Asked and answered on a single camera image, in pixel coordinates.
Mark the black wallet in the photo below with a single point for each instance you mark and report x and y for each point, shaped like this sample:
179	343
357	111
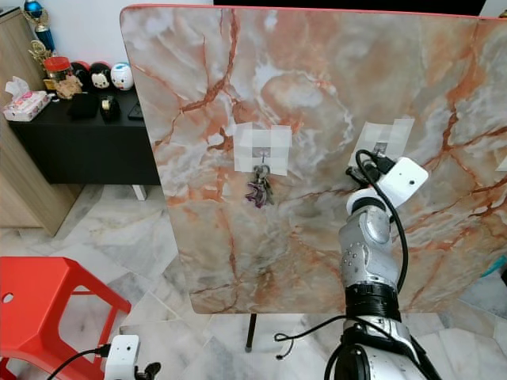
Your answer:
83	107

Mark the metal hook under clear tape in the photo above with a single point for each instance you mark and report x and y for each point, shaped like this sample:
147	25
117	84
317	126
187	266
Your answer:
261	149
388	136

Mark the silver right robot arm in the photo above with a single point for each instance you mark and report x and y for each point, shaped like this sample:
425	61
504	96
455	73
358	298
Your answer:
368	253

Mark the gold trophy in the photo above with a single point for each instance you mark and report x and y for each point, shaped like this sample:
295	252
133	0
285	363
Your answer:
41	57

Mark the light wooden cabinet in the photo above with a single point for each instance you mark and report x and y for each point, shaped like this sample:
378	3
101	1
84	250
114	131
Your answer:
20	182

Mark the red lid clear jar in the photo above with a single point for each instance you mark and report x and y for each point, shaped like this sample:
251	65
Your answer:
57	77

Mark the pink tissue pack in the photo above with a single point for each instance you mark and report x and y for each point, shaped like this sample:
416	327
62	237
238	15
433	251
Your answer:
25	104

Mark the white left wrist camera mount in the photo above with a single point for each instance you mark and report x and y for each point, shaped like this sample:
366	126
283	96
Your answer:
123	356

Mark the black white-faced round toy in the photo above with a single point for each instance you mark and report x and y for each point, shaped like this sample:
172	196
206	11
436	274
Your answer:
100	77

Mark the bunch of keys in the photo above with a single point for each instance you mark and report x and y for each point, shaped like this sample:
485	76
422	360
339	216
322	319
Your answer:
260	190

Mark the black tape dispenser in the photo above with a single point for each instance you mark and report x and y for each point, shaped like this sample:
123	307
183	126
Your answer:
108	108

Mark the blue globe trophy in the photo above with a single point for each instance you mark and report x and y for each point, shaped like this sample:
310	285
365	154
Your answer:
35	12

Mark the red plastic stool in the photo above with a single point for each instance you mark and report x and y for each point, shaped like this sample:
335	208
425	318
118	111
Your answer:
55	305

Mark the marble pattern folding table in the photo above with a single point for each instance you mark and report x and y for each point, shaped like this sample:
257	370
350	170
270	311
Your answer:
285	253

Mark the black low TV console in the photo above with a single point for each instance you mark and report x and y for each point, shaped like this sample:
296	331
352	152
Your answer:
95	152

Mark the white round toy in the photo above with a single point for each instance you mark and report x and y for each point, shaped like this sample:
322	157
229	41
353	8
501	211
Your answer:
120	76

